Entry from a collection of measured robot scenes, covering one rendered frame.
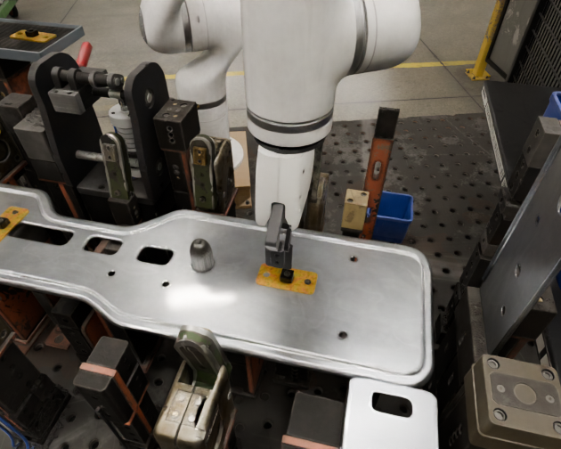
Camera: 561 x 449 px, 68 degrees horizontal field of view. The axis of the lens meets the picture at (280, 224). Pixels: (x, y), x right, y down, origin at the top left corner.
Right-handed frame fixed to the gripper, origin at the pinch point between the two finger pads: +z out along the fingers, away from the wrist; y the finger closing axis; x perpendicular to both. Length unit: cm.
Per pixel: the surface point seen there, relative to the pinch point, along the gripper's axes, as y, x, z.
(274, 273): -0.2, -1.8, 9.0
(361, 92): -255, 2, 111
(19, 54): -27, -56, -6
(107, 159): -12.3, -33.0, 2.8
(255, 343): 10.8, -1.6, 9.5
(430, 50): -343, 52, 112
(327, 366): 11.7, 7.7, 9.5
